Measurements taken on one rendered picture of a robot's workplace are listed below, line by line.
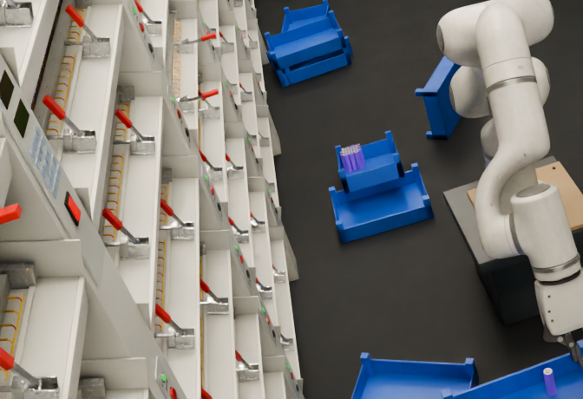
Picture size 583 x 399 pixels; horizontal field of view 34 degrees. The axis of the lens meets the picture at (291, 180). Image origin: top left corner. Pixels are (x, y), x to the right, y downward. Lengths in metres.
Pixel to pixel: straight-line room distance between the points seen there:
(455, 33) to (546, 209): 0.43
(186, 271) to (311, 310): 1.25
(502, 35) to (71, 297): 0.99
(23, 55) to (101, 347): 0.35
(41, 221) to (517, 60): 0.99
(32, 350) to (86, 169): 0.32
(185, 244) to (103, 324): 0.58
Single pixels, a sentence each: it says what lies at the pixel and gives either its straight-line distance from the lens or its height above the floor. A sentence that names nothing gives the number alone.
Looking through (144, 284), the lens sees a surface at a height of 1.13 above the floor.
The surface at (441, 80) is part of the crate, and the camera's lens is 3.27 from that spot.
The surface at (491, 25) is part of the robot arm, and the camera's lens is 1.77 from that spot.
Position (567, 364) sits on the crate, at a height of 0.43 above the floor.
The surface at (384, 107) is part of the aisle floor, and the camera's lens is 3.58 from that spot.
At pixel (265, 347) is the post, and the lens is 2.15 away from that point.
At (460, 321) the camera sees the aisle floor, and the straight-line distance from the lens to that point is 2.68.
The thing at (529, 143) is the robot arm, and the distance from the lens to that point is 1.72.
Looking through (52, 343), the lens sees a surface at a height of 1.32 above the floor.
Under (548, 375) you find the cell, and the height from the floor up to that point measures 0.47.
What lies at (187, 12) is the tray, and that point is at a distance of 2.44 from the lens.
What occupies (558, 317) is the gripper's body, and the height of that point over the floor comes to 0.64.
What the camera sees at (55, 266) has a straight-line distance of 1.07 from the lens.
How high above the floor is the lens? 1.93
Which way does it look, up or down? 35 degrees down
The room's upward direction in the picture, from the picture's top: 20 degrees counter-clockwise
